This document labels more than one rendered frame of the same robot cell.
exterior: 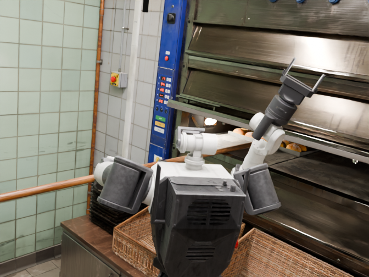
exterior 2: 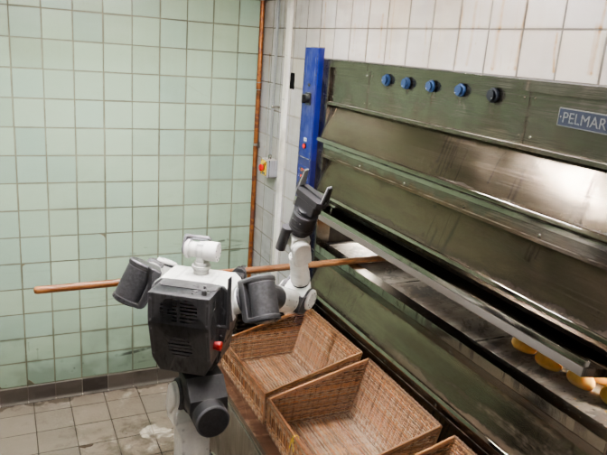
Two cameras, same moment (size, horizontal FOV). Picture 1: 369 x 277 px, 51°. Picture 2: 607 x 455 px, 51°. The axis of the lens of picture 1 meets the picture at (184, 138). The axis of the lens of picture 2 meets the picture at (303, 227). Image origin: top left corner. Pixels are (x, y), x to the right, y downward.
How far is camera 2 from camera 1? 1.29 m
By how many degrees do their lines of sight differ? 22
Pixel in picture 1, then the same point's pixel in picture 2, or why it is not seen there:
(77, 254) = not seen: hidden behind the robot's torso
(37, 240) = not seen: hidden behind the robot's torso
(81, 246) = not seen: hidden behind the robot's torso
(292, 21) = (402, 109)
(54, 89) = (200, 178)
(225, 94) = (350, 192)
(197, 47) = (329, 134)
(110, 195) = (119, 290)
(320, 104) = (423, 212)
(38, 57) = (181, 143)
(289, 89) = (302, 200)
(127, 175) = (134, 274)
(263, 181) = (259, 292)
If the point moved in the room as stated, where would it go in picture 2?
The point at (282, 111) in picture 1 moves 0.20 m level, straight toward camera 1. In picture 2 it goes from (295, 222) to (255, 233)
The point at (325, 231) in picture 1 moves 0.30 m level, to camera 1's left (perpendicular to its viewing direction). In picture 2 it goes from (424, 368) to (350, 348)
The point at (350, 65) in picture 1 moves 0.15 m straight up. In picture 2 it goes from (441, 167) to (446, 125)
